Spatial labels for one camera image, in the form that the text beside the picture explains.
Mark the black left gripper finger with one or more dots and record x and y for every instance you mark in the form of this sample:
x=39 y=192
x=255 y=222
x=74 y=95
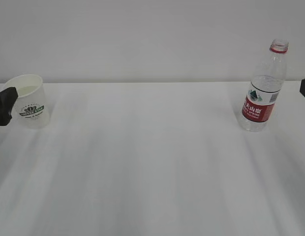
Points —
x=8 y=98

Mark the white paper coffee cup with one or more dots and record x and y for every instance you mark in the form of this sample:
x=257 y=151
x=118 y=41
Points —
x=31 y=104

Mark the clear plastic water bottle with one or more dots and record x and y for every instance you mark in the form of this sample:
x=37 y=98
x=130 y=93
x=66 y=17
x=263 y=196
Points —
x=265 y=85

